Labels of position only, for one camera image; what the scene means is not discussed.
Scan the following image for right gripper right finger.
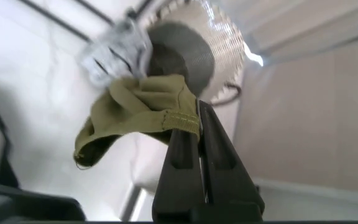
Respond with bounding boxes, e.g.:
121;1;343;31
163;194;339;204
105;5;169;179
194;100;265;222

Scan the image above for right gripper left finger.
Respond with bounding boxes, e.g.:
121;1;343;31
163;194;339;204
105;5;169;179
151;129;207;222

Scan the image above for green printed garment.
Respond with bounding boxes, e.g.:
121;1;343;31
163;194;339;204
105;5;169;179
73;73;202;171

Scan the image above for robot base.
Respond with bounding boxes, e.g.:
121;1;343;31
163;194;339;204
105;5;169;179
0;181;87;222

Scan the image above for white laundry basket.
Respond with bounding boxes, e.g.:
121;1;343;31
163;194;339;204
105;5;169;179
140;0;247;107

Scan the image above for black clothes rack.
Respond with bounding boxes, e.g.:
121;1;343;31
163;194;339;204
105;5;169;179
17;0;155;44

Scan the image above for pale grey shorts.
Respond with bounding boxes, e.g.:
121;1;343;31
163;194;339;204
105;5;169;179
76;17;154;88

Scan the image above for white curtain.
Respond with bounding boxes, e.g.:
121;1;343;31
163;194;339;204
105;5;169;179
216;0;358;63

